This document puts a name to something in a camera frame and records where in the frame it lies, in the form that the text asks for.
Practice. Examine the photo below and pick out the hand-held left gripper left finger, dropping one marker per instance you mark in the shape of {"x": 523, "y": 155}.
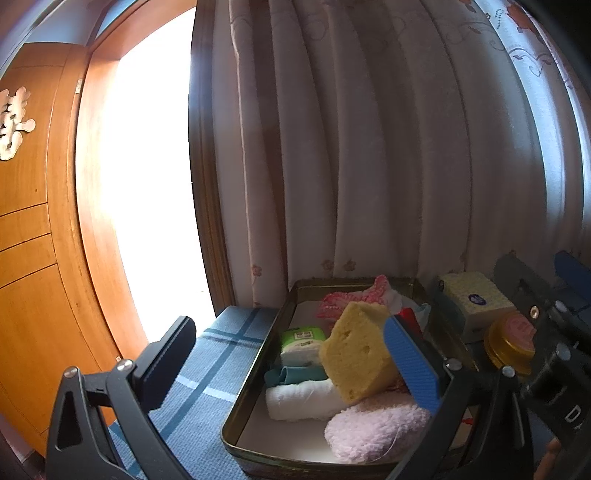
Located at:
{"x": 171, "y": 355}

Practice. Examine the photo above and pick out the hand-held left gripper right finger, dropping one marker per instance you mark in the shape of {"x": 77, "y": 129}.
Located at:
{"x": 411, "y": 364}

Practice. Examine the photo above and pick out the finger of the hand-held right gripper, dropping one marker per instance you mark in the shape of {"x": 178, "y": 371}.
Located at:
{"x": 519, "y": 281}
{"x": 572, "y": 274}

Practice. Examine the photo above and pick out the yellow sponge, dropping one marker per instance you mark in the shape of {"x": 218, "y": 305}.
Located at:
{"x": 355, "y": 350}

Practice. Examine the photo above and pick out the pink fluffy cloth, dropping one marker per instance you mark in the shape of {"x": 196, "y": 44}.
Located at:
{"x": 369, "y": 429}

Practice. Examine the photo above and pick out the pink knitted cloth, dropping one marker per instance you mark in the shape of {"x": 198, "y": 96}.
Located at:
{"x": 337, "y": 302}

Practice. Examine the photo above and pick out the green wet wipes pack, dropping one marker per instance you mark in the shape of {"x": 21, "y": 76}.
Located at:
{"x": 302, "y": 344}

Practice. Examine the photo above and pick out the gold metal tin box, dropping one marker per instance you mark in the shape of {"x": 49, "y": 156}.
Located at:
{"x": 254, "y": 431}

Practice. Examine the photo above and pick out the teal cloth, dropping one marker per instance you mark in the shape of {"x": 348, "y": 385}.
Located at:
{"x": 295, "y": 374}

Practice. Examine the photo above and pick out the person's right hand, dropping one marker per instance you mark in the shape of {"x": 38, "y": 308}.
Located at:
{"x": 548, "y": 459}

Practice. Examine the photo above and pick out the yellow floral tissue pack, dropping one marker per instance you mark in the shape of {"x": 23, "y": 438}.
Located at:
{"x": 475, "y": 300}

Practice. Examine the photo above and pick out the blue plaid tablecloth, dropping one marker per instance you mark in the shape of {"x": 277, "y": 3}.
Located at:
{"x": 221, "y": 350}

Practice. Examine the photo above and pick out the round gold tin pink lid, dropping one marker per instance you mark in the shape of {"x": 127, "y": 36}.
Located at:
{"x": 512, "y": 332}

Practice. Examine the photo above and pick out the white rolled towel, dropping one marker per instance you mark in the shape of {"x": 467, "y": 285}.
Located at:
{"x": 300, "y": 399}

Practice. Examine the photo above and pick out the wooden door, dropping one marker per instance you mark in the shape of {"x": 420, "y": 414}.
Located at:
{"x": 32, "y": 277}

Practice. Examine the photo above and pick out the white floral curtain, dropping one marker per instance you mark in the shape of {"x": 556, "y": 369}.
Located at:
{"x": 392, "y": 138}

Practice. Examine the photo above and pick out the white door decal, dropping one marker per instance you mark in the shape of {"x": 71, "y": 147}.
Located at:
{"x": 14, "y": 124}

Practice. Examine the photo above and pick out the wooden door frame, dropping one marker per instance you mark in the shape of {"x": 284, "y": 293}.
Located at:
{"x": 87, "y": 230}

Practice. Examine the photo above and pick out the dark brown frame post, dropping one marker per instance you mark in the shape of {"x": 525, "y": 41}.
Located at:
{"x": 205, "y": 184}

